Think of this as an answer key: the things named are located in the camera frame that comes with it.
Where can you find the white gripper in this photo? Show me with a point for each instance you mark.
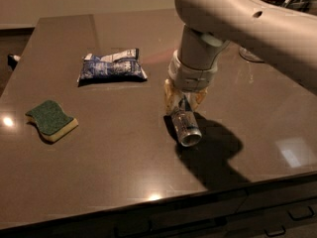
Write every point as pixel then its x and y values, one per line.
pixel 190 77

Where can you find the silver blue redbull can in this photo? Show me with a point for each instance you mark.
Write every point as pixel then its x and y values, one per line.
pixel 185 124

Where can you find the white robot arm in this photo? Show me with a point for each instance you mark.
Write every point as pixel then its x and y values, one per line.
pixel 283 38

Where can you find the blue white snack bag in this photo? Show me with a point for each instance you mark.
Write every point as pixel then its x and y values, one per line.
pixel 115 66

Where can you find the green yellow sponge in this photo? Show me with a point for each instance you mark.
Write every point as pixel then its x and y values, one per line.
pixel 51 120

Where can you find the black drawer handle lower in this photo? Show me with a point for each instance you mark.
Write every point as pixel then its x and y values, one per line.
pixel 274 232

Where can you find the black drawer handle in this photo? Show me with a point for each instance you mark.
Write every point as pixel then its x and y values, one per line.
pixel 274 232
pixel 301 213

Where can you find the black drawer handle right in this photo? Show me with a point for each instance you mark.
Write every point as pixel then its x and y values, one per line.
pixel 301 213

